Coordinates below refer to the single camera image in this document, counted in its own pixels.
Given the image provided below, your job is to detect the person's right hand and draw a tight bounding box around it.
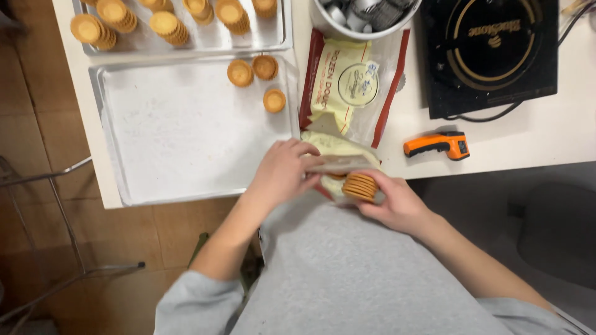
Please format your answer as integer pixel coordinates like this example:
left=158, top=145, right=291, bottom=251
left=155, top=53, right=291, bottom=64
left=351, top=169, right=437, bottom=238

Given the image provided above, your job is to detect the person's left hand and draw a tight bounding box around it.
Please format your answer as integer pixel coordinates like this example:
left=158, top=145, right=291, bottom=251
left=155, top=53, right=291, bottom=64
left=244, top=138, right=325, bottom=212

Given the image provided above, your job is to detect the stack of tart shells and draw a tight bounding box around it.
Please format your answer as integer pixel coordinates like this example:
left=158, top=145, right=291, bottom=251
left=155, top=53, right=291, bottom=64
left=341, top=173, right=381, bottom=203

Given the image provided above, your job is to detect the clear red-edged plastic bag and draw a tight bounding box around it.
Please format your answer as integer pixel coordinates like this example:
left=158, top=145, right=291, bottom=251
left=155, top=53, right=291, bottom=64
left=299, top=27, right=411, bottom=205

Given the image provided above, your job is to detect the orange infrared thermometer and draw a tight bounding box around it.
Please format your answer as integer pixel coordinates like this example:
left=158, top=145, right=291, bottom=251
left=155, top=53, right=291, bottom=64
left=403, top=131, right=470, bottom=162

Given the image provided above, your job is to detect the single baked tart shell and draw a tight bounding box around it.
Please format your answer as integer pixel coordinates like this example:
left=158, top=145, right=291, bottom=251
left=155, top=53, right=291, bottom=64
left=263, top=89, right=287, bottom=114
left=227, top=59, right=255, bottom=88
left=252, top=54, right=279, bottom=81

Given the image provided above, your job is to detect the person's grey sweatshirt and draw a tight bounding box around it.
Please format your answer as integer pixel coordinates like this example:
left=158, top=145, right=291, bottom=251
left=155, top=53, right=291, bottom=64
left=154, top=190, right=596, bottom=335

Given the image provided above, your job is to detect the silver baking tray with paper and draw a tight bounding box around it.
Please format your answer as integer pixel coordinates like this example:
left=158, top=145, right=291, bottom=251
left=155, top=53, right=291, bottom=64
left=88, top=52, right=301, bottom=208

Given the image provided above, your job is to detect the white round bowl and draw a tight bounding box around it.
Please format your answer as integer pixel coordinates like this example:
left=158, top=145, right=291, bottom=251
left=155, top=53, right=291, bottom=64
left=309, top=0, right=423, bottom=41

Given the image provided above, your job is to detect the black induction cooktop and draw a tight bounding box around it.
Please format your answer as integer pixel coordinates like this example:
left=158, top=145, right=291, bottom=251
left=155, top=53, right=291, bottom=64
left=420, top=0, right=559, bottom=120

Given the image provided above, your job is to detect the pile of metal tart moulds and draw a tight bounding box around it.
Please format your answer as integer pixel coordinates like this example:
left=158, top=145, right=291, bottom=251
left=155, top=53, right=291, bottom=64
left=319, top=0, right=417, bottom=33

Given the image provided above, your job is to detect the group of tart shell stacks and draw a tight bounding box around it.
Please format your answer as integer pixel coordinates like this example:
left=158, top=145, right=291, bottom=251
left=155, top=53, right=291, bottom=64
left=70, top=0, right=278, bottom=51

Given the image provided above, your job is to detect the metal frame stool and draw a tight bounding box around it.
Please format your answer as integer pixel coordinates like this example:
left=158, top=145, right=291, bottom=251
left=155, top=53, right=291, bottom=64
left=0, top=155, right=146, bottom=328

